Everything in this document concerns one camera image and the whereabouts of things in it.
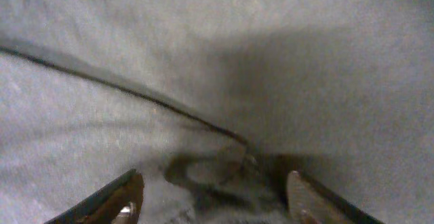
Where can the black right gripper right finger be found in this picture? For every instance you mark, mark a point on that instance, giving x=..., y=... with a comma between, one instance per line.
x=311, y=202

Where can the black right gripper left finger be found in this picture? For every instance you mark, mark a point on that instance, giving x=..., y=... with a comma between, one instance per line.
x=118, y=202

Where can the black t-shirt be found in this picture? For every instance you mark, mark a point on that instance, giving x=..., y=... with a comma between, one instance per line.
x=214, y=102

